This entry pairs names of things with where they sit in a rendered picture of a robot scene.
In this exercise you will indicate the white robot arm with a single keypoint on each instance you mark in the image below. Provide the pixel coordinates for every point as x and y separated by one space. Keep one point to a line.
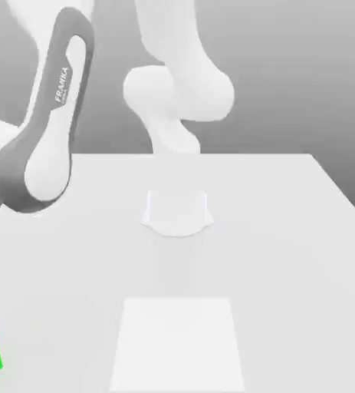
183 92

